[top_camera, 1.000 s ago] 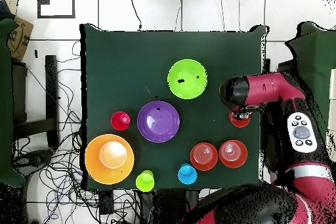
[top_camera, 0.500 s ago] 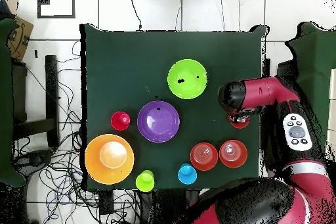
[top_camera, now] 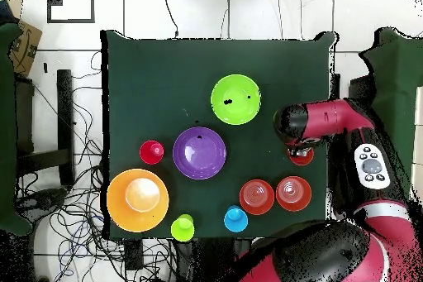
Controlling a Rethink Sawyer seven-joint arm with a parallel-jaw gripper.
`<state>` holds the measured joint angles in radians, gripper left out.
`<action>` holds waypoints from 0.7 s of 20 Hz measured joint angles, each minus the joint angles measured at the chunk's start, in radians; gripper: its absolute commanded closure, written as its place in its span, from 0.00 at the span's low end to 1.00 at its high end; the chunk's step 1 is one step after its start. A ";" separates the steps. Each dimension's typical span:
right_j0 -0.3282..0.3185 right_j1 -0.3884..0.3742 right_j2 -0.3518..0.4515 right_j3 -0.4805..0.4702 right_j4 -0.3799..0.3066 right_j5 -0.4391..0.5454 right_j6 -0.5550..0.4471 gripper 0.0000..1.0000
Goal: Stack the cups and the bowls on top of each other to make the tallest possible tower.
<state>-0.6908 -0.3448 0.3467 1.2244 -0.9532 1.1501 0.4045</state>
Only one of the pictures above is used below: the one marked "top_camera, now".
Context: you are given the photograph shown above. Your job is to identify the white box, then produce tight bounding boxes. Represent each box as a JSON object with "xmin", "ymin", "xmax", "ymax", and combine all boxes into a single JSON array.
[
  {"xmin": 414, "ymin": 85, "xmax": 423, "ymax": 127},
  {"xmin": 410, "ymin": 163, "xmax": 423, "ymax": 202}
]

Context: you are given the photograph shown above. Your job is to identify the green cloth covered table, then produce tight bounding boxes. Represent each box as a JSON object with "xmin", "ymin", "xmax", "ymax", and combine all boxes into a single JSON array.
[
  {"xmin": 0, "ymin": 22, "xmax": 34, "ymax": 237},
  {"xmin": 359, "ymin": 26, "xmax": 423, "ymax": 197}
]

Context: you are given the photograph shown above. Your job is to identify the green bowl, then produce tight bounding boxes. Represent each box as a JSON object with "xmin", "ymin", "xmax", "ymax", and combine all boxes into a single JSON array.
[{"xmin": 210, "ymin": 74, "xmax": 262, "ymax": 127}]

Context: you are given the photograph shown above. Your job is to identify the black square frame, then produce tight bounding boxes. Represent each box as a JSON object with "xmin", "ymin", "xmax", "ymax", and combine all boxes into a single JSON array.
[{"xmin": 46, "ymin": 0, "xmax": 96, "ymax": 24}]

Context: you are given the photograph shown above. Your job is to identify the orange bowl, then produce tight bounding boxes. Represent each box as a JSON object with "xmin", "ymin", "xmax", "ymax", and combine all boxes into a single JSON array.
[
  {"xmin": 275, "ymin": 175, "xmax": 312, "ymax": 213},
  {"xmin": 239, "ymin": 179, "xmax": 276, "ymax": 216}
]

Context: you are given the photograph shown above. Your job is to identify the large yellow bowl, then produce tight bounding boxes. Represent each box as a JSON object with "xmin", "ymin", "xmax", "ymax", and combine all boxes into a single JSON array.
[{"xmin": 106, "ymin": 168, "xmax": 170, "ymax": 233}]

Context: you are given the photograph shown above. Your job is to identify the purple bowl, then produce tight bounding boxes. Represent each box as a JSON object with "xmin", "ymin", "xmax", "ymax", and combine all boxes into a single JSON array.
[{"xmin": 172, "ymin": 126, "xmax": 228, "ymax": 181}]

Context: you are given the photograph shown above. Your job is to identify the black floor cable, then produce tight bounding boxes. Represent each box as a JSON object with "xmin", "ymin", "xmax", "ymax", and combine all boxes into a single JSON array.
[{"xmin": 160, "ymin": 0, "xmax": 180, "ymax": 39}]

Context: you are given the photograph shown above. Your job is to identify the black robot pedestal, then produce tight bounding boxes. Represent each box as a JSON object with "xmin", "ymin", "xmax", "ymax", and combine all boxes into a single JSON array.
[{"xmin": 174, "ymin": 237, "xmax": 252, "ymax": 282}]

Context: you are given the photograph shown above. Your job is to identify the red cup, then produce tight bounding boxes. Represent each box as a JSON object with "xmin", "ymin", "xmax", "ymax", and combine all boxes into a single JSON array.
[{"xmin": 139, "ymin": 140, "xmax": 165, "ymax": 165}]

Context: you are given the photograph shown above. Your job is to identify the tangle of cables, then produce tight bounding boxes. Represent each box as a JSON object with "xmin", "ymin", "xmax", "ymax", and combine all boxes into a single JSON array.
[{"xmin": 16, "ymin": 51, "xmax": 176, "ymax": 282}]

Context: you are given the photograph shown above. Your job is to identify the lime green cup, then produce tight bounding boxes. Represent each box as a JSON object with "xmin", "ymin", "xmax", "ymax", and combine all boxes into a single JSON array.
[{"xmin": 170, "ymin": 213, "xmax": 196, "ymax": 242}]

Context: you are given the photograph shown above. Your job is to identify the black metal stand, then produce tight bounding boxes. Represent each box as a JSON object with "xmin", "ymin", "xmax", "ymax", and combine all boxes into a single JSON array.
[
  {"xmin": 14, "ymin": 69, "xmax": 75, "ymax": 187},
  {"xmin": 330, "ymin": 73, "xmax": 376, "ymax": 101}
]

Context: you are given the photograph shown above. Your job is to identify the black chair base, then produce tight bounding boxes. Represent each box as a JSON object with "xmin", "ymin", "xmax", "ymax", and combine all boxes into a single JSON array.
[{"xmin": 16, "ymin": 187, "xmax": 69, "ymax": 217}]

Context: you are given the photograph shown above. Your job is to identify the dark green tablecloth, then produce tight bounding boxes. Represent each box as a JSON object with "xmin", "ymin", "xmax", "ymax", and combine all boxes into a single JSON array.
[{"xmin": 100, "ymin": 29, "xmax": 338, "ymax": 241}]

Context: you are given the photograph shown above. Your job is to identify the orange cup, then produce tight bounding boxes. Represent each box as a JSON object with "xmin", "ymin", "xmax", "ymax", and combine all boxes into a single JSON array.
[{"xmin": 288, "ymin": 147, "xmax": 315, "ymax": 167}]

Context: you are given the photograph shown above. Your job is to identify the blue cup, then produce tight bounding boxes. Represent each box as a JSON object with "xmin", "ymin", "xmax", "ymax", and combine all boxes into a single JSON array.
[{"xmin": 223, "ymin": 205, "xmax": 250, "ymax": 233}]

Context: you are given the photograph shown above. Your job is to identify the cardboard box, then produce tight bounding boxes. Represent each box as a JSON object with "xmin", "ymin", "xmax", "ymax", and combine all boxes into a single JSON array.
[{"xmin": 7, "ymin": 18, "xmax": 43, "ymax": 79}]

